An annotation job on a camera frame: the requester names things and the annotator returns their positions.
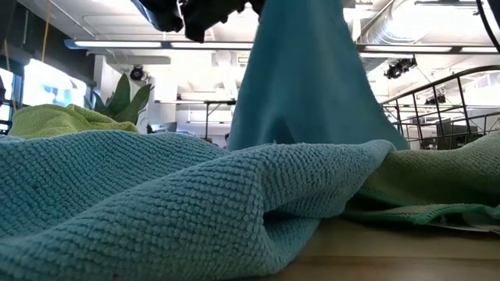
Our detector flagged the black-legged background table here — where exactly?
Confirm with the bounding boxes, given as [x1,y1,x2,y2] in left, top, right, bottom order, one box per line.
[155,99,238,141]

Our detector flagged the black ceiling-mounted camera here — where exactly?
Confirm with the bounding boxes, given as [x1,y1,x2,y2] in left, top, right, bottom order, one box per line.
[384,57,418,80]

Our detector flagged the wire basket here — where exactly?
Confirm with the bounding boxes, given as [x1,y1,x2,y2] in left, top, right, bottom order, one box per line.
[380,64,500,151]

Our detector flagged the bright window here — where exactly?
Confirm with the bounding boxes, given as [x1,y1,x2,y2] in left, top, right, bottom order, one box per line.
[0,58,93,133]

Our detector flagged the long ceiling light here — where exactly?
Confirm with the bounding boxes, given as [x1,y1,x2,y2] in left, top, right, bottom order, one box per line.
[355,43,500,55]
[64,38,255,51]

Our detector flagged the potted snake plant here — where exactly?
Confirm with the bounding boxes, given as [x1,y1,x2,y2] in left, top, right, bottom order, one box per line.
[83,73,154,125]

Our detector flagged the teal textured microfiber towel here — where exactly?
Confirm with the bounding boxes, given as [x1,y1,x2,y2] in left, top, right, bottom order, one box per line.
[0,130,398,281]

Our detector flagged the pale green microfiber towel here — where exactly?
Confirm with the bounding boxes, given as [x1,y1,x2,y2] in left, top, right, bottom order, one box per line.
[342,131,500,235]

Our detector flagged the yellow cable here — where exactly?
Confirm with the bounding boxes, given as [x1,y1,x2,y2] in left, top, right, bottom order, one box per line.
[40,0,52,63]

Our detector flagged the lime green microfiber towel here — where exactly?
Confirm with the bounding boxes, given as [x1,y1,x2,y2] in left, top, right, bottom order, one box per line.
[7,103,138,140]

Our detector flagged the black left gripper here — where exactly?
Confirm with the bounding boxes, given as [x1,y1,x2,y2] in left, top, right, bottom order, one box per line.
[181,0,266,43]

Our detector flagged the blue smooth microfiber towel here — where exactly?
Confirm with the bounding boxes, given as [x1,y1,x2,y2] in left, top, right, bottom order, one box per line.
[227,0,410,152]

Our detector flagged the silver ceiling ventilation duct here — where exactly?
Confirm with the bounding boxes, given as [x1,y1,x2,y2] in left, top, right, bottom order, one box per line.
[357,0,434,44]

